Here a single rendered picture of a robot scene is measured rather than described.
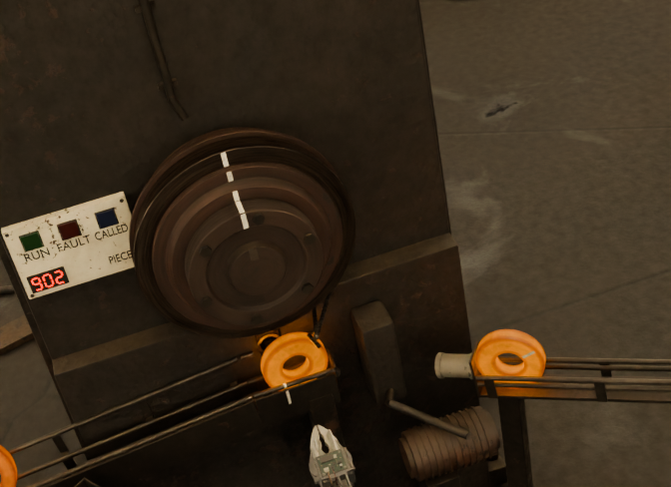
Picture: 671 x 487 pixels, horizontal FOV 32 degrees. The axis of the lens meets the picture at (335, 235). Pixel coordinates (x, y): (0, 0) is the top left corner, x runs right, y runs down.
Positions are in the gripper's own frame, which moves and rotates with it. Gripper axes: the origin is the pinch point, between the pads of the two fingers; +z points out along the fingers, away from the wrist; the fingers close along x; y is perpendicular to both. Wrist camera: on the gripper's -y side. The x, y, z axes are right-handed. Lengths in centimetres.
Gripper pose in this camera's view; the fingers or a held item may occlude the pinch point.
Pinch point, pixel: (319, 432)
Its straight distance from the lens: 250.5
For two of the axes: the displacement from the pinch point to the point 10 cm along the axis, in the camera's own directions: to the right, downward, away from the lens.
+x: -9.4, 3.0, -1.4
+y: -0.7, -5.9, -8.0
